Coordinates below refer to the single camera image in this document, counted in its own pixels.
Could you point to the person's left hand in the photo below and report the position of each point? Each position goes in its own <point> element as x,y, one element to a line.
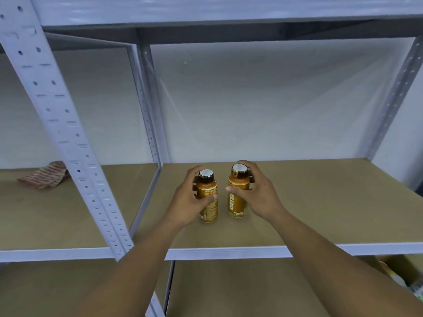
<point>187,201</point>

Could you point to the person's right hand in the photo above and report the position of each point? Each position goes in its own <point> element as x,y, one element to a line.
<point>261,193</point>

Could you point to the golden Oatside bottle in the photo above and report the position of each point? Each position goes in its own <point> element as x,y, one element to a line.
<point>209,185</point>
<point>238,178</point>

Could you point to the white metal shelving rack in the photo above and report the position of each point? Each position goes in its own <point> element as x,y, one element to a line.
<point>330,194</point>

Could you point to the person's right forearm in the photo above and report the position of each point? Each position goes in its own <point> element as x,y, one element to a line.
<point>343,267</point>

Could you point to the person's left forearm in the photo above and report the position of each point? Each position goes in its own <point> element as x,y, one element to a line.
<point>139,274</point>

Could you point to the striped red cloth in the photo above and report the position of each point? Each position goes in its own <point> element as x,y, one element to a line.
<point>45,176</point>

